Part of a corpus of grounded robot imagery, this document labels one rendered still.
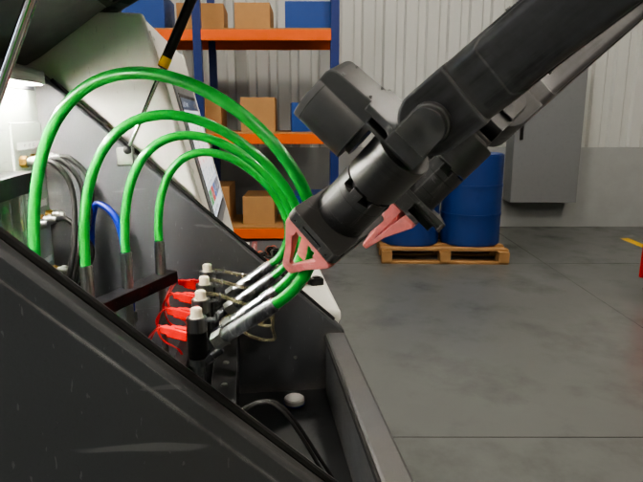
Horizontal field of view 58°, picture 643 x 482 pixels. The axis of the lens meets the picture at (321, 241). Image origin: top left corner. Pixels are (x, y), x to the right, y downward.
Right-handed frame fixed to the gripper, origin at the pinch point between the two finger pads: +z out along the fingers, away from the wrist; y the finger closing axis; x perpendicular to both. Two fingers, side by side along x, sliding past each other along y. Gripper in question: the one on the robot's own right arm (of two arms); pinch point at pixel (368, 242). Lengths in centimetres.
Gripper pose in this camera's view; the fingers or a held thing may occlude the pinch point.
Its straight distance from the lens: 79.1
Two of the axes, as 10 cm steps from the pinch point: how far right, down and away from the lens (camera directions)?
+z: -6.9, 6.9, 2.3
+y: -7.1, -7.0, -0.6
